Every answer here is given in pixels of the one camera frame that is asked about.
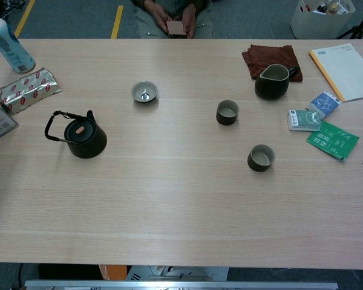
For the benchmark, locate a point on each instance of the white storage bin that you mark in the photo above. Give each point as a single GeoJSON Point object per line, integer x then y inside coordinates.
{"type": "Point", "coordinates": [320, 25]}

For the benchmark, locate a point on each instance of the seated person in grey trousers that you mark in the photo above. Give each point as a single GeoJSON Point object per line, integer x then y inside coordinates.
{"type": "Point", "coordinates": [145, 24]}

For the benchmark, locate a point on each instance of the black tripod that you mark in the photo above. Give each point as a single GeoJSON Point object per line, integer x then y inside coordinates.
{"type": "Point", "coordinates": [355, 30]}

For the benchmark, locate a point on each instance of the dark ceramic pouring pitcher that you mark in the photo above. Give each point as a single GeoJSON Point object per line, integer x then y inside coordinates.
{"type": "Point", "coordinates": [270, 89]}

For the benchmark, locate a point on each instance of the dark ceramic tea cup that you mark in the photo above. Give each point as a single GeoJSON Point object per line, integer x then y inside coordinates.
{"type": "Point", "coordinates": [260, 166]}
{"type": "Point", "coordinates": [227, 119]}

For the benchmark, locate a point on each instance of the blue and white tea packet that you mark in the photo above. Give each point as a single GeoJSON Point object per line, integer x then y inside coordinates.
{"type": "Point", "coordinates": [323, 104]}

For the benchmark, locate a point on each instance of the clear plastic bottle blue label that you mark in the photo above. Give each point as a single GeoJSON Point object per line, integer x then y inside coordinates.
{"type": "Point", "coordinates": [9, 45]}

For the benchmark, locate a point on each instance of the gold foil bag red print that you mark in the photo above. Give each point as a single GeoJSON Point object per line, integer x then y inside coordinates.
{"type": "Point", "coordinates": [27, 90]}

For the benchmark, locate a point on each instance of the brown folded cloth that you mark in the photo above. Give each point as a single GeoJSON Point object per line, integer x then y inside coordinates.
{"type": "Point", "coordinates": [269, 56]}

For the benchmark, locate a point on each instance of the white notebook with yellow edge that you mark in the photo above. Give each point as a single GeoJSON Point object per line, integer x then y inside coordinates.
{"type": "Point", "coordinates": [348, 72]}

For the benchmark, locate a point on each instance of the grey-green tea packet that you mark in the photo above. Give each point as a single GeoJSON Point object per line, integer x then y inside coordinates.
{"type": "Point", "coordinates": [302, 121]}

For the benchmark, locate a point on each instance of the pink phone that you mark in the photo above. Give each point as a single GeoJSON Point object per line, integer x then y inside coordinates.
{"type": "Point", "coordinates": [177, 28]}

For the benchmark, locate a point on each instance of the orange object under table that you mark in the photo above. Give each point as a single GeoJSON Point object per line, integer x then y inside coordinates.
{"type": "Point", "coordinates": [109, 272]}

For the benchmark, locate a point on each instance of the aluminium rail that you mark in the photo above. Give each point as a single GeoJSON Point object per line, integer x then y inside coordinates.
{"type": "Point", "coordinates": [169, 285]}

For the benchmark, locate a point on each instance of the grey-green shallow tea bowl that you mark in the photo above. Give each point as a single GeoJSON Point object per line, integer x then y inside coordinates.
{"type": "Point", "coordinates": [139, 90]}

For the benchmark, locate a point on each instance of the green tea sachet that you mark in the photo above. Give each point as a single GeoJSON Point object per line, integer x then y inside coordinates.
{"type": "Point", "coordinates": [335, 140]}

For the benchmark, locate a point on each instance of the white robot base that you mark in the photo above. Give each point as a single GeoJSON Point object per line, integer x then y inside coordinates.
{"type": "Point", "coordinates": [175, 272]}

